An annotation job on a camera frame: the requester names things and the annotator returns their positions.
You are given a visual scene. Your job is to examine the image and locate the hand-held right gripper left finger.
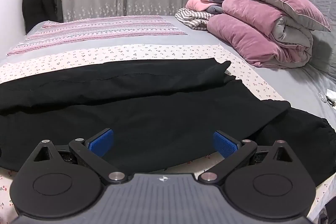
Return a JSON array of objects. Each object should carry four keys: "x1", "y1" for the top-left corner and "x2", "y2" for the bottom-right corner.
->
[{"x1": 33, "y1": 128, "x2": 128, "y2": 184}]

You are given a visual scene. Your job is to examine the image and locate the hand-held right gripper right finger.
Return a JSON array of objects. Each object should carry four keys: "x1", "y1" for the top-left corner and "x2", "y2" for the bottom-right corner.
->
[{"x1": 199, "y1": 131, "x2": 295, "y2": 185}]

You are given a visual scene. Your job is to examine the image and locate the pink striped blanket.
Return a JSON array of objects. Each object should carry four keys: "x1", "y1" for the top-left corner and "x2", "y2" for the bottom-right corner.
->
[{"x1": 7, "y1": 15, "x2": 188, "y2": 56}]

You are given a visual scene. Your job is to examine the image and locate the small white and dark object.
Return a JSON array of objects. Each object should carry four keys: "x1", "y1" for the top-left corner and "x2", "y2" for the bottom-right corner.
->
[{"x1": 319, "y1": 90, "x2": 336, "y2": 109}]

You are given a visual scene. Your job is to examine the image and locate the grey white striped cloth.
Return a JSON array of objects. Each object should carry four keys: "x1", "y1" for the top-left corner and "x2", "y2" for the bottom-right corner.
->
[{"x1": 175, "y1": 7, "x2": 218, "y2": 29}]

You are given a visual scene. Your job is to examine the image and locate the black pants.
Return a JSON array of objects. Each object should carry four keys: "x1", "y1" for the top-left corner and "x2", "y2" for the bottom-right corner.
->
[{"x1": 0, "y1": 57, "x2": 336, "y2": 186}]

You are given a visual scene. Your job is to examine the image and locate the mauve and grey folded quilt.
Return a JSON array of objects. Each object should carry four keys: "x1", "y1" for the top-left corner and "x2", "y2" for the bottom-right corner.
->
[{"x1": 207, "y1": 0, "x2": 314, "y2": 68}]

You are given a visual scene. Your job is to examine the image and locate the cherry print bed sheet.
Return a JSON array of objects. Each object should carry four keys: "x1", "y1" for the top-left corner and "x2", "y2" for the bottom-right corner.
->
[{"x1": 0, "y1": 44, "x2": 336, "y2": 224}]

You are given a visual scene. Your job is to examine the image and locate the grey bed cover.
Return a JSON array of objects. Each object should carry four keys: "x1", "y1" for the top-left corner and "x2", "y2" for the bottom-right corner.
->
[{"x1": 26, "y1": 15, "x2": 336, "y2": 125}]

